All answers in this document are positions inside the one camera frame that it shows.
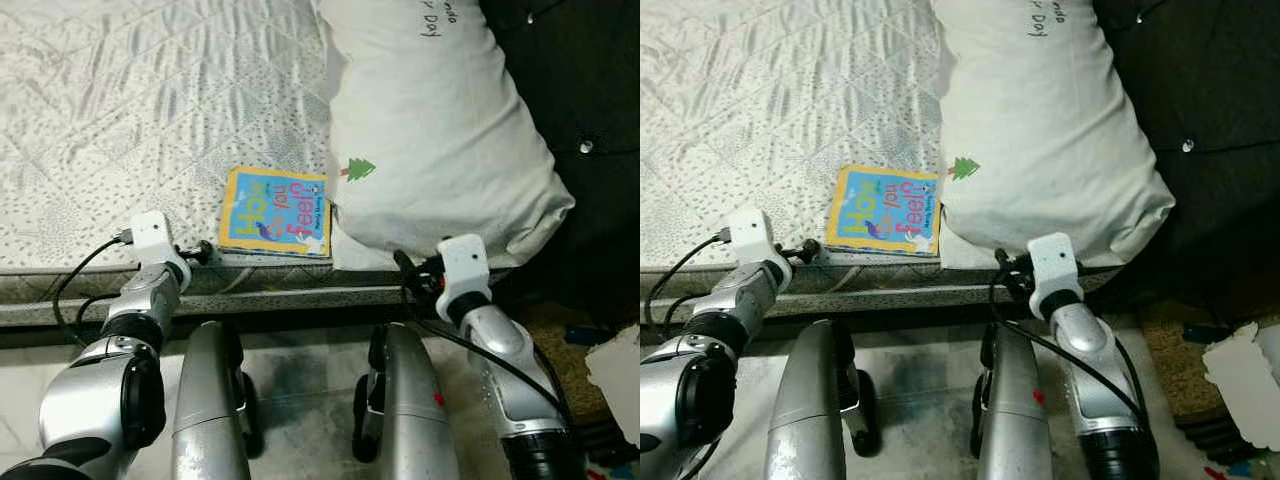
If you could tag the brown floor mat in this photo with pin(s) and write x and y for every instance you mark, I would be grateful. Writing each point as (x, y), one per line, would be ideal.
(560, 350)
(1180, 350)

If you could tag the white quilted mattress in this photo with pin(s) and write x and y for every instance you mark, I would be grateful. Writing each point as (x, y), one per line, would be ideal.
(150, 100)
(780, 100)

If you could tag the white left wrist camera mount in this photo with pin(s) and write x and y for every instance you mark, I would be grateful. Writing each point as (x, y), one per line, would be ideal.
(752, 238)
(155, 240)

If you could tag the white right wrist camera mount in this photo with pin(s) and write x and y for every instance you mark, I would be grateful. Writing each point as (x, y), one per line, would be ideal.
(463, 270)
(1055, 268)

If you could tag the white torn cardboard piece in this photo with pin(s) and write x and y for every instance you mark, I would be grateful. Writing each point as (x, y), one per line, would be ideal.
(1245, 385)
(615, 370)

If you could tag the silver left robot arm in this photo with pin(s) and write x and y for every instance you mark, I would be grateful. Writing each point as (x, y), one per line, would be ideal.
(100, 390)
(690, 390)

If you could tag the colourful children's book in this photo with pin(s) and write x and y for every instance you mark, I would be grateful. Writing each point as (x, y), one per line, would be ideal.
(885, 212)
(275, 210)

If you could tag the silver left robot leg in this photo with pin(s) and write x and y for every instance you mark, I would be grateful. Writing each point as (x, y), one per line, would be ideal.
(810, 400)
(210, 400)

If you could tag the silver right robot leg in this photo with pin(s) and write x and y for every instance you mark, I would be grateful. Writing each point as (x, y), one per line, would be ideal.
(410, 400)
(1015, 400)

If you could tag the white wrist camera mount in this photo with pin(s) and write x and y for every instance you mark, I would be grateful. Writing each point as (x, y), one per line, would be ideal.
(752, 238)
(155, 240)
(1055, 268)
(463, 270)

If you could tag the silver robot leg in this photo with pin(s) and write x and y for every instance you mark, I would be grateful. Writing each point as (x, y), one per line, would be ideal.
(210, 400)
(1015, 400)
(810, 400)
(410, 400)

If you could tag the white pillow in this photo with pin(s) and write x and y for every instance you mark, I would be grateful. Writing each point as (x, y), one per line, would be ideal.
(430, 120)
(1040, 120)

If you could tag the black tufted headboard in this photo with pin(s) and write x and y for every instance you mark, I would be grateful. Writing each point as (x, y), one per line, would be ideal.
(580, 100)
(1210, 100)

